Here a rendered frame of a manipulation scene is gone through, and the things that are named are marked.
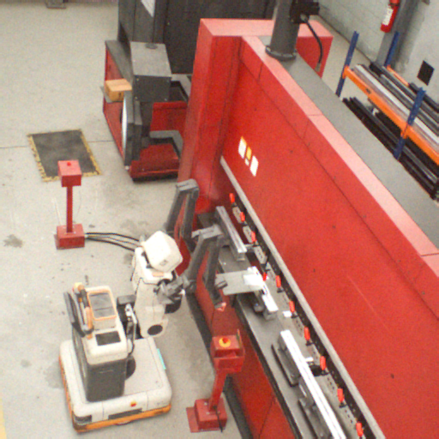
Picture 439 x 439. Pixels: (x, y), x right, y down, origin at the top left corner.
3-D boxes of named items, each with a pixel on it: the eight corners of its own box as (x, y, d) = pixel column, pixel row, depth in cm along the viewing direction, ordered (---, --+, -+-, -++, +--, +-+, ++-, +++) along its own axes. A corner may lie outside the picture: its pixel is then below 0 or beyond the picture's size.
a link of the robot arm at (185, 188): (175, 177, 372) (180, 187, 365) (196, 177, 378) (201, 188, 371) (157, 233, 396) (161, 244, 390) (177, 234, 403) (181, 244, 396)
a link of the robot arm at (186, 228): (186, 179, 376) (192, 189, 369) (195, 178, 378) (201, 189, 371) (178, 232, 403) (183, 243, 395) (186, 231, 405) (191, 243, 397)
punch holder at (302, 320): (291, 319, 361) (297, 299, 351) (303, 316, 364) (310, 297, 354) (301, 339, 351) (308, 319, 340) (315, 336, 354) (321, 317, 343)
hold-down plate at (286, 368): (270, 346, 382) (271, 344, 380) (279, 345, 384) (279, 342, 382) (290, 387, 361) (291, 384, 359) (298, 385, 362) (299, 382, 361)
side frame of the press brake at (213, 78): (163, 273, 540) (200, 18, 396) (253, 262, 569) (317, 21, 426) (171, 295, 522) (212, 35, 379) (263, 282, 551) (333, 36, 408)
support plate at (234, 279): (215, 275, 406) (215, 274, 405) (252, 270, 415) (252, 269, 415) (224, 295, 393) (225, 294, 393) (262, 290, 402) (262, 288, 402)
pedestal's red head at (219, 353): (209, 348, 401) (213, 330, 390) (233, 346, 405) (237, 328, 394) (215, 374, 386) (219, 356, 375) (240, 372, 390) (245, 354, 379)
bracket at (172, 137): (147, 138, 492) (147, 130, 487) (177, 136, 500) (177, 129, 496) (160, 167, 464) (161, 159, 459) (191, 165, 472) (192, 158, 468)
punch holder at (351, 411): (337, 405, 319) (346, 387, 309) (351, 403, 322) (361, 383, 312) (351, 431, 309) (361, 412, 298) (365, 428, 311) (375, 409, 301)
